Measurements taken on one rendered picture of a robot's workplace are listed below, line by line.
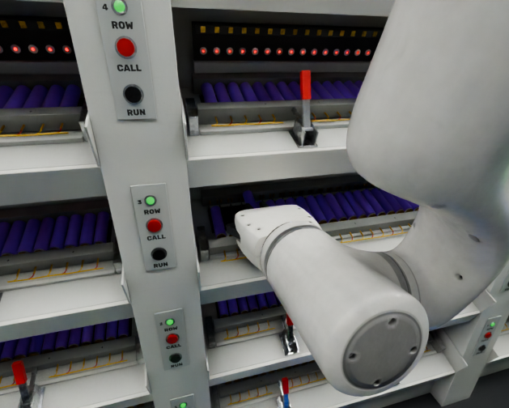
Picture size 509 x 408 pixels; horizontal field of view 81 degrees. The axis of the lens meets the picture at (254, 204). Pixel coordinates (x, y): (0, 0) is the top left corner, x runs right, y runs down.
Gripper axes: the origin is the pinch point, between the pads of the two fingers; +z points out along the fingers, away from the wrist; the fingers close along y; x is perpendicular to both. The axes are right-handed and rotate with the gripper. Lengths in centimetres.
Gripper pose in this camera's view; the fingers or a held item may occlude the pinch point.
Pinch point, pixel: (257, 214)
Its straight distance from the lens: 49.5
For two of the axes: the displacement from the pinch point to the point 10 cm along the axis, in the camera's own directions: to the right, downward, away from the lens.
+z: -2.6, -2.6, 9.3
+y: -9.7, 1.1, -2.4
